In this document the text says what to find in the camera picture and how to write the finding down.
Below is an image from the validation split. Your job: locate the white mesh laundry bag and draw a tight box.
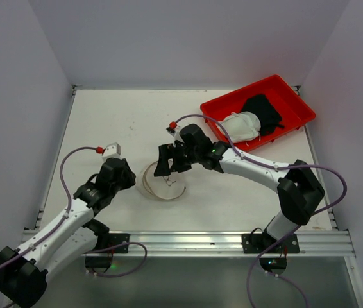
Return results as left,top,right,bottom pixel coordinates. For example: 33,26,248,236
135,161,187,202

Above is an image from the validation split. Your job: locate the pale green bra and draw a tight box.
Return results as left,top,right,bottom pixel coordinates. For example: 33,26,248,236
220,112,261,152

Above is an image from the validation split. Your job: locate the black bra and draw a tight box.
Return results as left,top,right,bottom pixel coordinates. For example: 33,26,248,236
241,94,285,137

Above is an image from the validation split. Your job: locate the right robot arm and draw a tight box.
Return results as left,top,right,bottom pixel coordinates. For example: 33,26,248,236
154,124,325,249

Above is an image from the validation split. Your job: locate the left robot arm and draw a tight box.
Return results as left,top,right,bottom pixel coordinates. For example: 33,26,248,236
0,158,136,307

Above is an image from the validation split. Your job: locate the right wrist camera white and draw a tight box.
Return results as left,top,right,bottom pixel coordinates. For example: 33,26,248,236
166,121,183,142

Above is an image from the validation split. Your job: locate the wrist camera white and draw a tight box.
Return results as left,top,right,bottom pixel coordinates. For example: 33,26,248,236
96,142,121,162
166,121,183,142

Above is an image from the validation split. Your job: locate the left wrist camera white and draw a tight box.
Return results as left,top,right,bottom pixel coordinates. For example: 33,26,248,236
96,142,121,162

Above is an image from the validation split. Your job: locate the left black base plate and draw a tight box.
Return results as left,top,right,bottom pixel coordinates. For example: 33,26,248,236
94,221,130,250

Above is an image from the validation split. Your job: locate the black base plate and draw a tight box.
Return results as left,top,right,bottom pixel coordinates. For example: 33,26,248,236
94,221,130,250
241,225,300,254

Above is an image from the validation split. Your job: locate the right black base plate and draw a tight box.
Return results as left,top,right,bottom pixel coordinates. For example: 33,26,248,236
241,225,300,254

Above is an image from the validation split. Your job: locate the aluminium mounting rail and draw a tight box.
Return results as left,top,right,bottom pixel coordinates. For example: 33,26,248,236
111,231,355,257

